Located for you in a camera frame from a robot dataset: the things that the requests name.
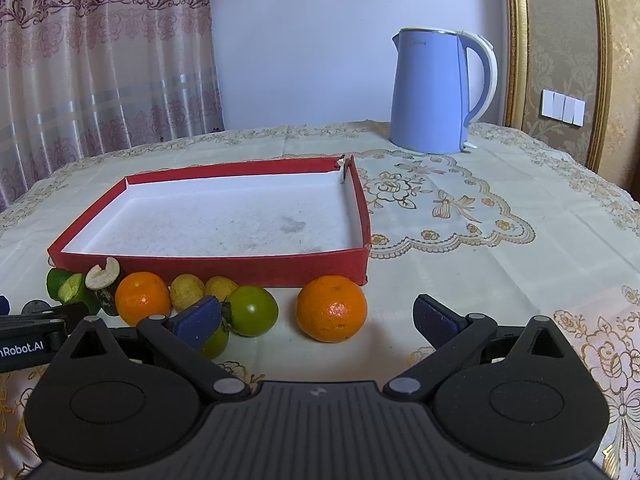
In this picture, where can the red shallow cardboard tray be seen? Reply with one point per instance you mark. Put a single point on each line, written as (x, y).
(271, 223)

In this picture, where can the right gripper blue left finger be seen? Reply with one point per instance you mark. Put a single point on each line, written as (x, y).
(175, 343)

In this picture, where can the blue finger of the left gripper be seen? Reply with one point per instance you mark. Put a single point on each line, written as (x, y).
(5, 308)
(36, 306)

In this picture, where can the small green lime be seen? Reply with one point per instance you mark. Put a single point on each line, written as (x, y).
(55, 279)

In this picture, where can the blue electric kettle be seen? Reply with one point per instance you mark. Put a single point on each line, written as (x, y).
(431, 109)

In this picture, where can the embroidered cream tablecloth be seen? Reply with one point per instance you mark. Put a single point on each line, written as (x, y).
(511, 229)

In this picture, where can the gold padded headboard frame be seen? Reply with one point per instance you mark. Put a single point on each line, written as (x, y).
(587, 49)

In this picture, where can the green tomato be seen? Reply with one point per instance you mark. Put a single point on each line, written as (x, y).
(215, 345)
(250, 311)

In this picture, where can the pink patterned curtain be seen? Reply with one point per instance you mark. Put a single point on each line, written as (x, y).
(81, 78)

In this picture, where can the yellow-brown lime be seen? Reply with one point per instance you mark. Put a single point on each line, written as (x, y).
(185, 290)
(220, 287)

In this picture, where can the green cucumber chunk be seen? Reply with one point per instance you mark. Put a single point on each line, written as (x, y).
(75, 291)

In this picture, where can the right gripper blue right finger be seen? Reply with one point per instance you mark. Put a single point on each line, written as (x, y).
(458, 342)

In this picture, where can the white wall switch panel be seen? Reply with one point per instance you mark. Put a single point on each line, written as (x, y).
(558, 106)

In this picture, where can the orange tangerine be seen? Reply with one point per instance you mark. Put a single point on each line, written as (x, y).
(140, 295)
(331, 309)

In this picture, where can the dark cucumber chunk notched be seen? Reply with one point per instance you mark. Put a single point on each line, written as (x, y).
(102, 281)

